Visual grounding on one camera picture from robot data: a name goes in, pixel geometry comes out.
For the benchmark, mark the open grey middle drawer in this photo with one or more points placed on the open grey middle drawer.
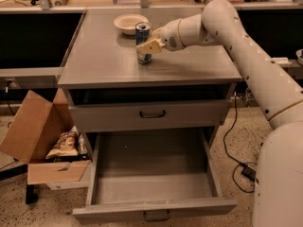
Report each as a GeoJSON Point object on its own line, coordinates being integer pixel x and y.
{"type": "Point", "coordinates": [153, 176]}

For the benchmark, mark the blue silver redbull can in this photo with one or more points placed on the blue silver redbull can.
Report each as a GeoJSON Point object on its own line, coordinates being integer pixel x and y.
{"type": "Point", "coordinates": [142, 32]}

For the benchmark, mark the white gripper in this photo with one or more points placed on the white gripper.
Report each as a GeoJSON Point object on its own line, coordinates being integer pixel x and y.
{"type": "Point", "coordinates": [169, 35]}

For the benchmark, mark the black power adapter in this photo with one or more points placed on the black power adapter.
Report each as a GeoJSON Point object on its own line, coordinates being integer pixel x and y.
{"type": "Point", "coordinates": [249, 173]}

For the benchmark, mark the small bottle in box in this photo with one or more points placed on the small bottle in box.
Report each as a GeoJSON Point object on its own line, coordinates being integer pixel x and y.
{"type": "Point", "coordinates": [82, 150]}

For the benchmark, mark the brown cardboard box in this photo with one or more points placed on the brown cardboard box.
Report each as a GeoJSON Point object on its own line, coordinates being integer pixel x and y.
{"type": "Point", "coordinates": [33, 132]}

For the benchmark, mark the grey drawer cabinet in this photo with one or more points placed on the grey drawer cabinet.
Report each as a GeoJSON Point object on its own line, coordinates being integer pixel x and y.
{"type": "Point", "coordinates": [102, 69]}

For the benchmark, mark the grey top drawer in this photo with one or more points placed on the grey top drawer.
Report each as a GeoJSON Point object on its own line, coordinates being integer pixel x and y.
{"type": "Point", "coordinates": [149, 116]}

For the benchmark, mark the white ceramic bowl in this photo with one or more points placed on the white ceramic bowl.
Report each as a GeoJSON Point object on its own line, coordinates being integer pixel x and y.
{"type": "Point", "coordinates": [126, 23]}

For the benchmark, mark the snack chip bag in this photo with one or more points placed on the snack chip bag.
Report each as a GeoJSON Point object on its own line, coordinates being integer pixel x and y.
{"type": "Point", "coordinates": [65, 146]}

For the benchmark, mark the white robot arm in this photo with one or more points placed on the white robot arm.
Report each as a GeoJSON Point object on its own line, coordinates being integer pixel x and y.
{"type": "Point", "coordinates": [278, 198]}

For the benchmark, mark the white power strip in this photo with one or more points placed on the white power strip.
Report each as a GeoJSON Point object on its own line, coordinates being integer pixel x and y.
{"type": "Point", "coordinates": [283, 62]}

